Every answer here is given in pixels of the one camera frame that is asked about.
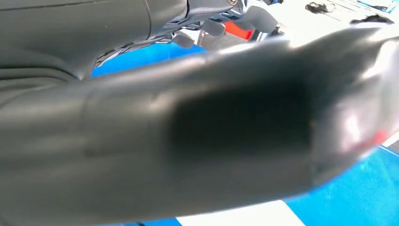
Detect blue steel shelf rack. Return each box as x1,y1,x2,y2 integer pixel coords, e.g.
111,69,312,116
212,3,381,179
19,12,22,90
90,42,399,226

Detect red barrier tape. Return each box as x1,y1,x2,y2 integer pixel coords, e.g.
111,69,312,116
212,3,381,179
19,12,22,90
223,21,255,40

